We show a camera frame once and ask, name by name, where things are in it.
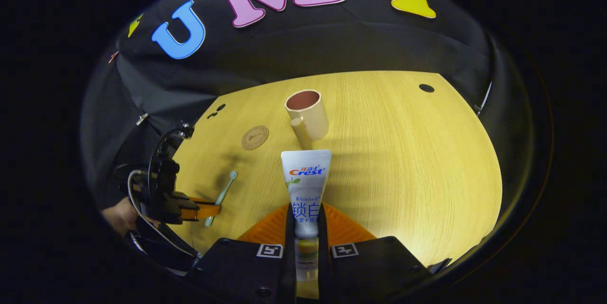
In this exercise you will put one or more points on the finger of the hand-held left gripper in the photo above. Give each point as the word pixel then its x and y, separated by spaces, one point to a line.
pixel 206 210

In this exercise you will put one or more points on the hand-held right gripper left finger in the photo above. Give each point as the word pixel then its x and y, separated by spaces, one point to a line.
pixel 290 256

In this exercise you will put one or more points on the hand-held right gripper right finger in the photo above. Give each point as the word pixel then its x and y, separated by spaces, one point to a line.
pixel 323 261

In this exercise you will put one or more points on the pale green toothbrush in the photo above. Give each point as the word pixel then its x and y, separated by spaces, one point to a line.
pixel 223 193

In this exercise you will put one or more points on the white toothpaste tube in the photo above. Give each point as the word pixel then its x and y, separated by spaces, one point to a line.
pixel 306 185

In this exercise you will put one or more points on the beige cup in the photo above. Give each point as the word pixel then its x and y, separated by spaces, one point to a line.
pixel 314 114

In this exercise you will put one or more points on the silver cloth clip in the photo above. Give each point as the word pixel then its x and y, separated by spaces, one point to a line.
pixel 142 119

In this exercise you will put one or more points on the copper cloth clip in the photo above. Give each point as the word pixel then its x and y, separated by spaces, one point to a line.
pixel 114 57

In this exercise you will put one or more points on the black backdrop cloth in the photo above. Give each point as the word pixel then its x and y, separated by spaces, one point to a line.
pixel 332 43

